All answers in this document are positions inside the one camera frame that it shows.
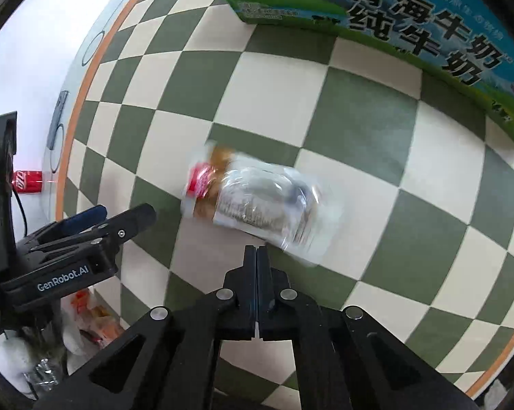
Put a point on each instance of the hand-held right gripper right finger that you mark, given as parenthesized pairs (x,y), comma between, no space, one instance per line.
(325,350)

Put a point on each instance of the clear snack packet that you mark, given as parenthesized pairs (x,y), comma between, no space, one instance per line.
(257,205)

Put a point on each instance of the printed cardboard box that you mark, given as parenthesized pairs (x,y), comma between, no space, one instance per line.
(410,21)

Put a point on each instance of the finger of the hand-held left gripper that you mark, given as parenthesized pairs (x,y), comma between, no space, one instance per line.
(131,220)
(84,218)

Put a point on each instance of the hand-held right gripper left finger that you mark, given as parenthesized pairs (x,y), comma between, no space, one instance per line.
(188,350)

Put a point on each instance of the orange snack packet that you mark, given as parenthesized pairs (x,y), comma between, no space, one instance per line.
(99,320)

